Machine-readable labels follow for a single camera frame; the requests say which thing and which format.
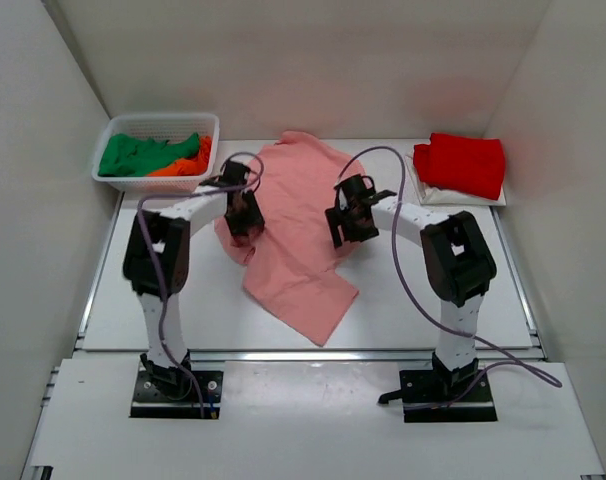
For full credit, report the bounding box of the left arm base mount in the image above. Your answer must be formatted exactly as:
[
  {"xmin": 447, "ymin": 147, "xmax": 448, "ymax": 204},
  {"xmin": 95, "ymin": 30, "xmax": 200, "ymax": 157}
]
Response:
[{"xmin": 130, "ymin": 365, "xmax": 224, "ymax": 421}]

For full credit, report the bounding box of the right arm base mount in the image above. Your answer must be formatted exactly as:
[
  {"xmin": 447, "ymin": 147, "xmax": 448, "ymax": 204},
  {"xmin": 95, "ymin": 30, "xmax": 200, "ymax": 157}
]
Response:
[{"xmin": 377, "ymin": 353, "xmax": 498, "ymax": 423}]

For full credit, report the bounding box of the orange t-shirt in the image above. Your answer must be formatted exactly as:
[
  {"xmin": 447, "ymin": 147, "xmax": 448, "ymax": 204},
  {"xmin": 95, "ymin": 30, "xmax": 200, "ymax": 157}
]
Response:
[{"xmin": 148, "ymin": 136, "xmax": 212, "ymax": 177}]

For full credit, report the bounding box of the folded white t-shirt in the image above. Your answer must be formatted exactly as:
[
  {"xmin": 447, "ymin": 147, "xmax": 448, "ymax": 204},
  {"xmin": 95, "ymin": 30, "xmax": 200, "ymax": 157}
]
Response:
[{"xmin": 405, "ymin": 153, "xmax": 507, "ymax": 207}]

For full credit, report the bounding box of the pink t-shirt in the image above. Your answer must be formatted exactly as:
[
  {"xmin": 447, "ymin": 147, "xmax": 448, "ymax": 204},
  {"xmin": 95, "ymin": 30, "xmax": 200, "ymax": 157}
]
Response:
[{"xmin": 214, "ymin": 131, "xmax": 364, "ymax": 346}]

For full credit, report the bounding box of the purple cable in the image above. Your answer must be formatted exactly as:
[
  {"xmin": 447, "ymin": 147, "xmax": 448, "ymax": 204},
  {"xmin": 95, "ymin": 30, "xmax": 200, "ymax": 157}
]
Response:
[
  {"xmin": 135, "ymin": 151, "xmax": 264, "ymax": 418},
  {"xmin": 336, "ymin": 145, "xmax": 564, "ymax": 413}
]

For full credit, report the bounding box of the white plastic basket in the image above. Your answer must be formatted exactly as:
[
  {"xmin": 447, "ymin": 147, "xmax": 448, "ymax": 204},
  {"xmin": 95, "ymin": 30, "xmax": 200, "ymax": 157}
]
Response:
[{"xmin": 92, "ymin": 113, "xmax": 219, "ymax": 193}]

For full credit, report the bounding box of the folded red t-shirt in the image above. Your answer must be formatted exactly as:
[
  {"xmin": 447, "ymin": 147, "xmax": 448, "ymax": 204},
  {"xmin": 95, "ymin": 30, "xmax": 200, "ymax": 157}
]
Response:
[{"xmin": 412, "ymin": 133, "xmax": 506, "ymax": 201}]

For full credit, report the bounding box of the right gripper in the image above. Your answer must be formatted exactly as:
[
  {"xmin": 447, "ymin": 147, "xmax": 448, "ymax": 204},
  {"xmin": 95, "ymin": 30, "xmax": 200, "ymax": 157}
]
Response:
[{"xmin": 325, "ymin": 206, "xmax": 376, "ymax": 252}]

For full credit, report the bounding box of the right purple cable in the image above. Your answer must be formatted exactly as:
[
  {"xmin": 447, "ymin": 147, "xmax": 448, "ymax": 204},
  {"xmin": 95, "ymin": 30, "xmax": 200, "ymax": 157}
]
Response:
[{"xmin": 336, "ymin": 145, "xmax": 564, "ymax": 413}]

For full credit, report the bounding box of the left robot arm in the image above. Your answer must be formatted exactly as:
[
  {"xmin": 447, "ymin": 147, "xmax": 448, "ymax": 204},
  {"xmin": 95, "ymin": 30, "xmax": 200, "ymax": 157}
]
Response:
[{"xmin": 122, "ymin": 154, "xmax": 265, "ymax": 404}]

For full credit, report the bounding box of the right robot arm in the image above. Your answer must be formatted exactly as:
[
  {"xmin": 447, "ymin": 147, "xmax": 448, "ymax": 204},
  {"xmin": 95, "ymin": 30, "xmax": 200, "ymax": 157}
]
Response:
[{"xmin": 325, "ymin": 175, "xmax": 497, "ymax": 401}]

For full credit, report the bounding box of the green t-shirt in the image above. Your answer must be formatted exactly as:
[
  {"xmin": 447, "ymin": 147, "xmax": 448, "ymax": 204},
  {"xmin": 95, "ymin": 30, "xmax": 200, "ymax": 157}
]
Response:
[{"xmin": 98, "ymin": 133, "xmax": 200, "ymax": 177}]

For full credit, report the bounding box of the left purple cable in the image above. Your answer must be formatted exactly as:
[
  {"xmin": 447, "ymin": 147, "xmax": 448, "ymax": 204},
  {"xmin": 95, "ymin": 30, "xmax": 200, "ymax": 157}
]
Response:
[{"xmin": 135, "ymin": 151, "xmax": 264, "ymax": 418}]

